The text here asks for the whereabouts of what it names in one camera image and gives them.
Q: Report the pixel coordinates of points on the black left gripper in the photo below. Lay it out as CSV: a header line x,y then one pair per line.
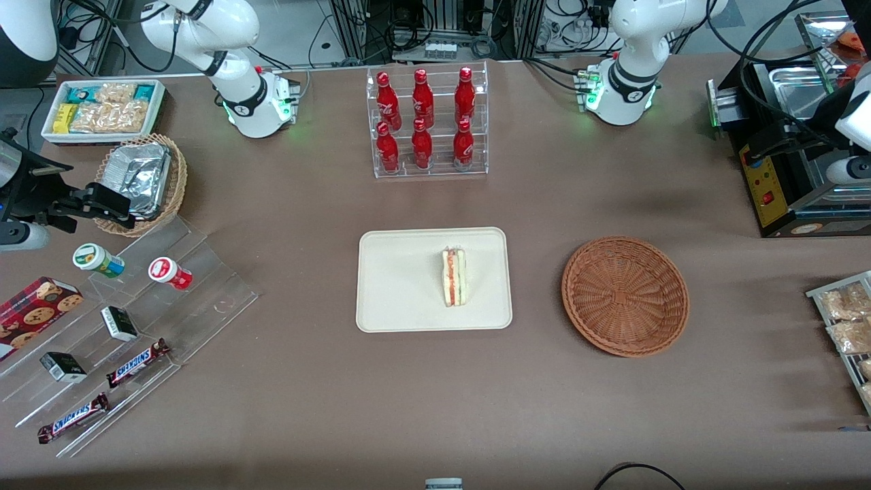
x,y
795,137

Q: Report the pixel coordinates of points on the clear acrylic stepped display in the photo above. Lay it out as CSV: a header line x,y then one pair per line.
x,y
204,299

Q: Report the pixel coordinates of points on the large round wicker basket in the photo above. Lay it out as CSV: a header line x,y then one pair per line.
x,y
626,296

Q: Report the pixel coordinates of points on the green lid snack cup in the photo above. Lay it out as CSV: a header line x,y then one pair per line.
x,y
95,258

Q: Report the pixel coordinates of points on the red cookie box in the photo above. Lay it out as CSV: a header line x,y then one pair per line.
x,y
34,313

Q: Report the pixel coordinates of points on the white power strip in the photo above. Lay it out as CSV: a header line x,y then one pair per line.
x,y
440,50

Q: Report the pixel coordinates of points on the steel food pan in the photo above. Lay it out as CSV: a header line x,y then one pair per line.
x,y
796,92

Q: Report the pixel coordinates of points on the white plastic snack bin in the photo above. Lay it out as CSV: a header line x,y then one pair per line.
x,y
160,102

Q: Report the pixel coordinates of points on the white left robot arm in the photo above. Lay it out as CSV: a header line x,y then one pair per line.
x,y
633,47

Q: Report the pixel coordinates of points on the small rice cracker bag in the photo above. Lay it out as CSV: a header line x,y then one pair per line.
x,y
117,92

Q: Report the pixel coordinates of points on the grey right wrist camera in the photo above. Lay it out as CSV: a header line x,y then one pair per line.
x,y
24,237

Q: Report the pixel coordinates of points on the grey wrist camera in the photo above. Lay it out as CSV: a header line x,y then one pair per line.
x,y
24,237
850,170

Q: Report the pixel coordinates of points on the large rice cracker bag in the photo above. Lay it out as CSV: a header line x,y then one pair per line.
x,y
112,117

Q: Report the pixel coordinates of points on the yellow snack packet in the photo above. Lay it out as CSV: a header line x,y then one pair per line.
x,y
64,118

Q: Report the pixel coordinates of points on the small black box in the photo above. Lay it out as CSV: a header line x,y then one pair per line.
x,y
119,323
62,367

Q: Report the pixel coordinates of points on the silver foil package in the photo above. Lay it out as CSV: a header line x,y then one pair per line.
x,y
139,177

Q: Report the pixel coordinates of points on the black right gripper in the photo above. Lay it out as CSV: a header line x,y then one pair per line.
x,y
34,192

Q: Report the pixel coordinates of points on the red cola bottle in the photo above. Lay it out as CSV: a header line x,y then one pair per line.
x,y
388,150
423,99
465,95
463,146
422,146
388,102

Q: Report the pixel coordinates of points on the Snickers chocolate bar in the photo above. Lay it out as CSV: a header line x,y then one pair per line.
x,y
73,418
136,363

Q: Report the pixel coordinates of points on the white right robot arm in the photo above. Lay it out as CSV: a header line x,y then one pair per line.
x,y
238,27

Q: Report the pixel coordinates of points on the black hot food display case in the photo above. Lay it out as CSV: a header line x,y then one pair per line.
x,y
765,197

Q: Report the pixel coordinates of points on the aluminium frame rack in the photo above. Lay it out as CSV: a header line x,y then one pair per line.
x,y
442,17

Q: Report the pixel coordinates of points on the clear bagged snack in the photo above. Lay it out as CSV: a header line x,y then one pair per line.
x,y
844,303
850,337
865,369

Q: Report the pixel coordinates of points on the red lid snack cup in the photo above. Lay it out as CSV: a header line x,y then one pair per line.
x,y
169,272

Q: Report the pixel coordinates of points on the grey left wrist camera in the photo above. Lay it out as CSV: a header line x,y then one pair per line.
x,y
850,170

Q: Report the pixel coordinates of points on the grey device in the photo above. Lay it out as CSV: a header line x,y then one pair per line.
x,y
444,484

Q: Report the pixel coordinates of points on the clear acrylic bottle rack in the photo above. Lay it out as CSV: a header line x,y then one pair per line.
x,y
442,153

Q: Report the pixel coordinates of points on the cream plastic tray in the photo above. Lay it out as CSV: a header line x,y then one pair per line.
x,y
395,286

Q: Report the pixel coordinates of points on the teal snack packet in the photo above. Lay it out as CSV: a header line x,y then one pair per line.
x,y
83,94

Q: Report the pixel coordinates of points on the small wicker basket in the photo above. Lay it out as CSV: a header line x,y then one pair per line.
x,y
178,184

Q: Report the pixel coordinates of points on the orange fried food piece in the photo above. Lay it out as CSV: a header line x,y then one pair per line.
x,y
852,39

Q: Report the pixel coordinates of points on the triangular sandwich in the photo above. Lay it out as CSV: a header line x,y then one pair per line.
x,y
454,279

